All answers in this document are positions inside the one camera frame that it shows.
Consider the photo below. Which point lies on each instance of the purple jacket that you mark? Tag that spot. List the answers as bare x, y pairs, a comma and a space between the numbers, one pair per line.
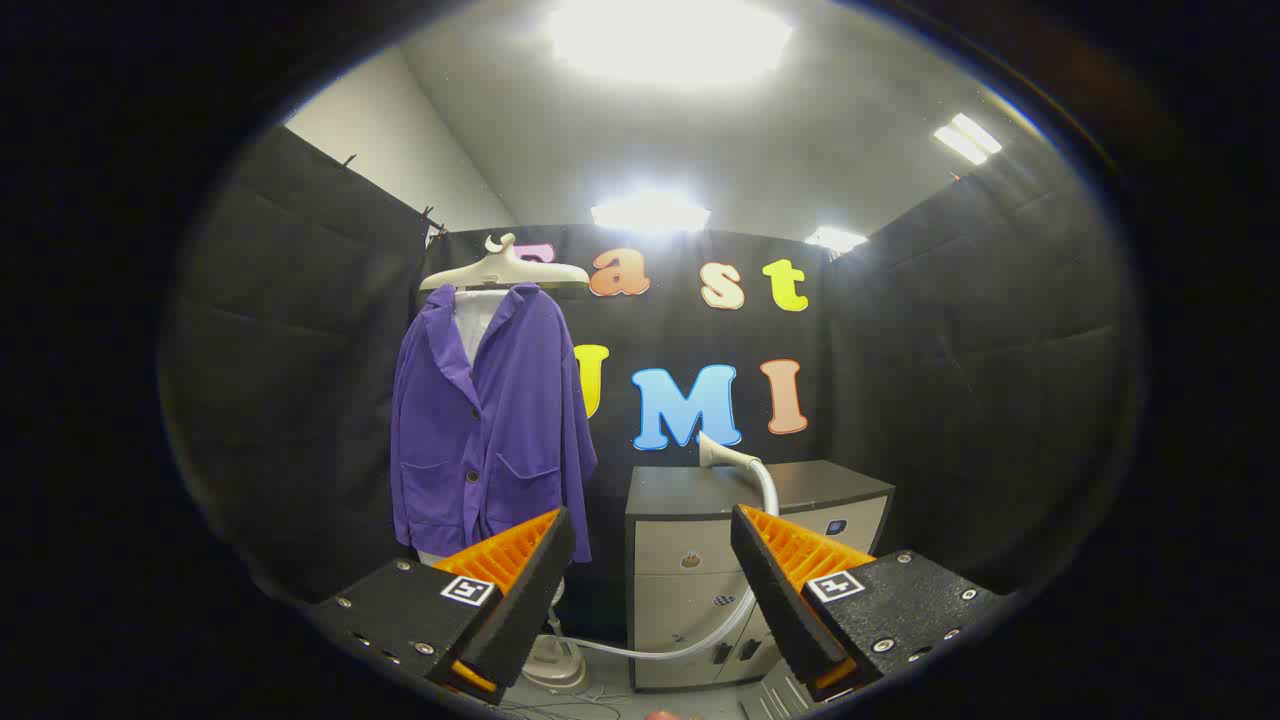
480, 440

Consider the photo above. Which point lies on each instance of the grey cabinet with dark top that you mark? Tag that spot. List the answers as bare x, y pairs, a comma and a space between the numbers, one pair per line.
690, 545

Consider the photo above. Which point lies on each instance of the oblong ceiling light panel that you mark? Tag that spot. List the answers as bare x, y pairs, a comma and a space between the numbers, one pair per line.
650, 212

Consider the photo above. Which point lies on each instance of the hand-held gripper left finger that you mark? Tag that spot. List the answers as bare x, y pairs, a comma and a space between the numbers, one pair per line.
520, 585

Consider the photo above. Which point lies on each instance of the large ceiling light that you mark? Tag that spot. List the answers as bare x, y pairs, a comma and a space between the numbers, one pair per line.
670, 40

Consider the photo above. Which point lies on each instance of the white garment steamer base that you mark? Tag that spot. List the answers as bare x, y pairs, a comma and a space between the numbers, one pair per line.
552, 662

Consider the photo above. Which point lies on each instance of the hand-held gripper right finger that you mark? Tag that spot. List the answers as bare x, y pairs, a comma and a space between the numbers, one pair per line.
780, 590

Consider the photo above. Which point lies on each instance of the cream plastic clothes hanger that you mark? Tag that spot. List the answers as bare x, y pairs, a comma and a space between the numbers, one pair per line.
505, 268

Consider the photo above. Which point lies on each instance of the small ceiling light panel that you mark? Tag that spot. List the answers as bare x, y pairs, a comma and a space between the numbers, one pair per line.
835, 239

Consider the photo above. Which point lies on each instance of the twin strip ceiling light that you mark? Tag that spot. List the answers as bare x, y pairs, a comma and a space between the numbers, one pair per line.
967, 138

